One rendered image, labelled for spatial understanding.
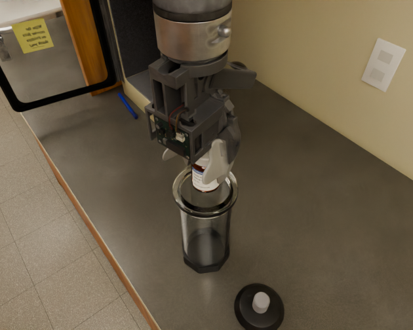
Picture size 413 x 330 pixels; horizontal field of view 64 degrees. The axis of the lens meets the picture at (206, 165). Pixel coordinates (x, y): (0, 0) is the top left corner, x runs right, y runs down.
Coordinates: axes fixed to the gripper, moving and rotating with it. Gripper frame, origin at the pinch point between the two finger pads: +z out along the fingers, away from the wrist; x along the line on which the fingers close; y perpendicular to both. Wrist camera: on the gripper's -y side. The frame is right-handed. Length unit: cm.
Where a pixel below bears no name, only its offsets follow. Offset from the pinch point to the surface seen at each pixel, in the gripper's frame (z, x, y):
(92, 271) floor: 122, -69, 4
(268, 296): 21.4, 15.8, 2.8
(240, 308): 24.3, 12.7, 6.5
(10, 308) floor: 122, -85, 39
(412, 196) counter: 28, 31, -43
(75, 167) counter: 28, -42, 2
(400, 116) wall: 15, 20, -53
